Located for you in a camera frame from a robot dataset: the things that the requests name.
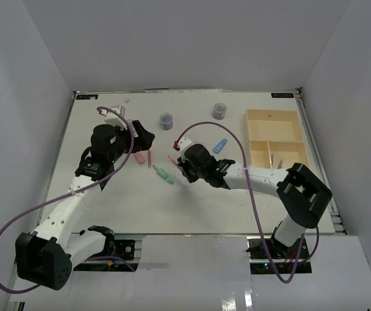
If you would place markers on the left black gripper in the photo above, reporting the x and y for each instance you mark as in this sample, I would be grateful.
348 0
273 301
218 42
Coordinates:
144 140

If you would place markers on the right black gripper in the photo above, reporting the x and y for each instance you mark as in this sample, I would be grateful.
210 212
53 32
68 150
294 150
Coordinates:
183 163

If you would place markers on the orange highlighter pen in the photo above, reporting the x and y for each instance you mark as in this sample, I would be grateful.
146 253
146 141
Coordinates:
149 158

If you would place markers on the pink highlighter pen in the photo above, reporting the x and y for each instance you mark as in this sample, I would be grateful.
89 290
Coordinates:
173 160

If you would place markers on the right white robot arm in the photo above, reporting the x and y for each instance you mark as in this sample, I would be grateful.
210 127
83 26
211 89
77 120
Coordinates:
303 195

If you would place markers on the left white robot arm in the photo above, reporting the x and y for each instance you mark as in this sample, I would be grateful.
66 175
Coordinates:
47 255

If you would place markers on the pink highlighter cap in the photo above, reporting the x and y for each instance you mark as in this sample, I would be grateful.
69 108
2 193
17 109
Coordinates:
139 158

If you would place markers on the left clear clip jar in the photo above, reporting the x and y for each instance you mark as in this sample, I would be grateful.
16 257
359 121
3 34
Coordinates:
166 121

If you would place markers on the clear clip jar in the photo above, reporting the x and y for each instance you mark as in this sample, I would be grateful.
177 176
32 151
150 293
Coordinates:
166 121
219 111

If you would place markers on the blue highlighter cap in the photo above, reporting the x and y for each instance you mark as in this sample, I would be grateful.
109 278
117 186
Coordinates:
219 146

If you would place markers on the green highlighter pen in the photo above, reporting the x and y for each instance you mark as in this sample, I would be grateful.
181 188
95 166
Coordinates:
163 174

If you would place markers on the right clear clip jar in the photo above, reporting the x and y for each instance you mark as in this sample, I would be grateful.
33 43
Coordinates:
219 111

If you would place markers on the wooden compartment box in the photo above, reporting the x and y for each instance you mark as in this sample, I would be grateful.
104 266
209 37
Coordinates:
276 132

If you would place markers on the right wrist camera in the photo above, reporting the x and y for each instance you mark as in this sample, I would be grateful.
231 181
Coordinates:
182 144

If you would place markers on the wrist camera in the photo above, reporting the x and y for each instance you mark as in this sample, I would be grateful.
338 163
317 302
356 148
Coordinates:
182 144
113 118

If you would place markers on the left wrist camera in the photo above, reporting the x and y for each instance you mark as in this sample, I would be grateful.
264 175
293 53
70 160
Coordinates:
113 118

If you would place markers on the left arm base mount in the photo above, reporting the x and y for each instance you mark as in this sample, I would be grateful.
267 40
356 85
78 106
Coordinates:
117 255

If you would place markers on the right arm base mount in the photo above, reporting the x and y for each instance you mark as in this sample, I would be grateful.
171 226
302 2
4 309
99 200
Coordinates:
260 265

